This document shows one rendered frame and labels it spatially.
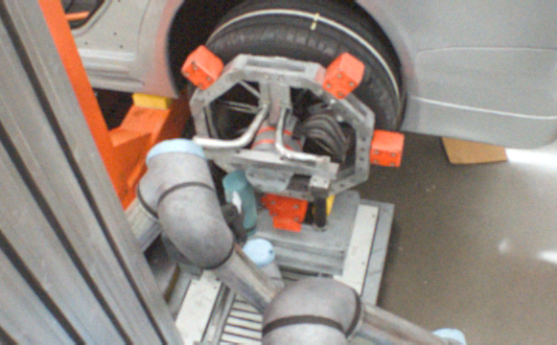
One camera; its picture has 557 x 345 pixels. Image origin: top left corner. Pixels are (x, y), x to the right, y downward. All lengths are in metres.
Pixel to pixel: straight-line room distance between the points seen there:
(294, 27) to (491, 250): 1.42
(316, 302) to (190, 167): 0.44
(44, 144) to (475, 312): 2.22
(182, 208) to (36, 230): 0.67
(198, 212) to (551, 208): 2.07
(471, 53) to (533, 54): 0.17
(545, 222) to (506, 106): 1.05
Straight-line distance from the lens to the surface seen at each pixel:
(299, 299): 0.82
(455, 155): 2.95
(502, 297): 2.57
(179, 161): 1.15
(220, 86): 1.74
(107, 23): 2.10
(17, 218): 0.42
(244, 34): 1.71
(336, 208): 2.43
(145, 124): 2.21
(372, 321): 0.93
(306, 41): 1.66
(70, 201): 0.47
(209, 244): 1.10
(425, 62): 1.79
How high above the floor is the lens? 2.18
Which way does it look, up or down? 51 degrees down
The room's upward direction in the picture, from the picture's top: 6 degrees counter-clockwise
